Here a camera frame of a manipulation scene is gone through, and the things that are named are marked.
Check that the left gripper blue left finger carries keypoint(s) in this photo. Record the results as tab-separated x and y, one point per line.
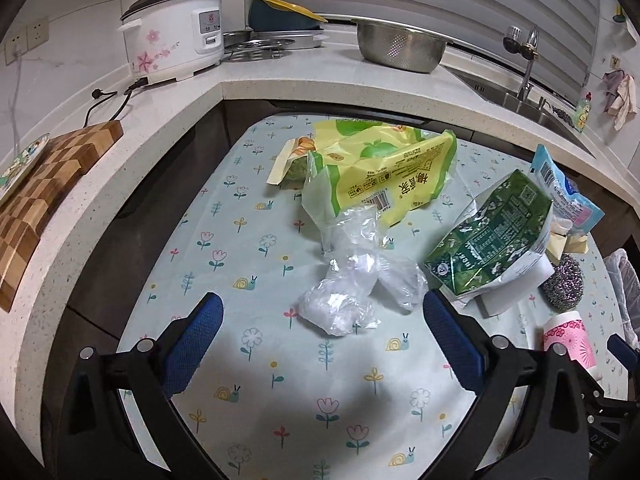
186	341

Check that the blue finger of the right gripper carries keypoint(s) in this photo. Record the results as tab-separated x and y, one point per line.
624	353

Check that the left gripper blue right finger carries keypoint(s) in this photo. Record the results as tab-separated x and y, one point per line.
459	338

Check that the white sponge block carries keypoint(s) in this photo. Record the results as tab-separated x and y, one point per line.
506	296

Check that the pink paper cup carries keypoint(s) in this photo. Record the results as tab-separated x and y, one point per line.
569	329

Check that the metal scouring ball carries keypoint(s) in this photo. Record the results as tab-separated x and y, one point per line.
565	287

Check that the green white milk carton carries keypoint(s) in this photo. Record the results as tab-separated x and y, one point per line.
498	238

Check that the clear plastic bag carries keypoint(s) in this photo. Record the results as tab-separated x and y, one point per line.
352	245

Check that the blue white wipes packet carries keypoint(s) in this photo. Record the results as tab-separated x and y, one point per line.
568	202

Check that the yellow green snack bag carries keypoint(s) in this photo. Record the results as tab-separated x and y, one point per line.
358	162

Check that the trash bin with liner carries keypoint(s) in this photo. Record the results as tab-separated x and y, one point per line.
625	282

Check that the chrome kitchen faucet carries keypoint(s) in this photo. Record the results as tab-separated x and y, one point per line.
527	46

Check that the floral patterned tablecloth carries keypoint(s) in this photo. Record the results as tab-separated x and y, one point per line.
376	301

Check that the checkered wooden cutting board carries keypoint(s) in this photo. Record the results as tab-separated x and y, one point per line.
24	216

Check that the stainless steel sink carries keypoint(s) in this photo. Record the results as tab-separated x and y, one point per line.
534	112

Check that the green dish soap bottle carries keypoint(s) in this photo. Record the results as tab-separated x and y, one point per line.
582	112

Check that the decorated plate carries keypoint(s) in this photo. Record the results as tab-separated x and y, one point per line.
22	165

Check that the dark scrubber by sink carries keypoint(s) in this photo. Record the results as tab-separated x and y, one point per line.
563	115

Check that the pink hanging dish towel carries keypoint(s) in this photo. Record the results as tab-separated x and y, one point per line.
620	97

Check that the metal steamer rack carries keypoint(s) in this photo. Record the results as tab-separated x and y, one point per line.
269	45

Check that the white floral rice cooker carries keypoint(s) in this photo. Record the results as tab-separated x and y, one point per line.
172	39

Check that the stainless steel colander bowl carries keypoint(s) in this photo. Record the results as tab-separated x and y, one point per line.
400	46

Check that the yellow blue plastic basin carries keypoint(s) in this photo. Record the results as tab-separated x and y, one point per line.
279	15

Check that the wall hook with brush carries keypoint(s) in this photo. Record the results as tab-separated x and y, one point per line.
620	17

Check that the wall power socket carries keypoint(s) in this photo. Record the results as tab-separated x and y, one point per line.
25	39

